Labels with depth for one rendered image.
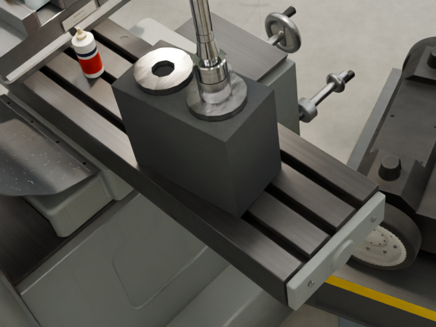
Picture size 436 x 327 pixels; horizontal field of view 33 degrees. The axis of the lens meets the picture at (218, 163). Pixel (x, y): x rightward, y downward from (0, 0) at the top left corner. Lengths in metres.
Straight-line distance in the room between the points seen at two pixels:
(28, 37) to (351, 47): 1.56
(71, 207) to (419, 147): 0.77
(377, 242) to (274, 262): 0.58
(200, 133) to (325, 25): 1.87
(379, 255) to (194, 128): 0.77
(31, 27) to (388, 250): 0.88
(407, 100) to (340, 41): 1.05
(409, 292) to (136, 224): 0.61
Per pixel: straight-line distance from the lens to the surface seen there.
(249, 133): 1.06
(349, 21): 2.88
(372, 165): 1.62
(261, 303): 1.94
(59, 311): 1.56
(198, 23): 0.96
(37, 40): 1.48
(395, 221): 1.56
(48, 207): 1.40
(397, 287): 1.70
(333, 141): 2.46
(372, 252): 1.70
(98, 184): 1.42
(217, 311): 1.91
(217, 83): 1.01
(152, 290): 1.78
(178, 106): 1.07
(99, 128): 1.33
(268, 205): 1.17
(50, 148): 1.43
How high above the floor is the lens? 1.88
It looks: 50 degrees down
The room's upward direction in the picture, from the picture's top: 11 degrees counter-clockwise
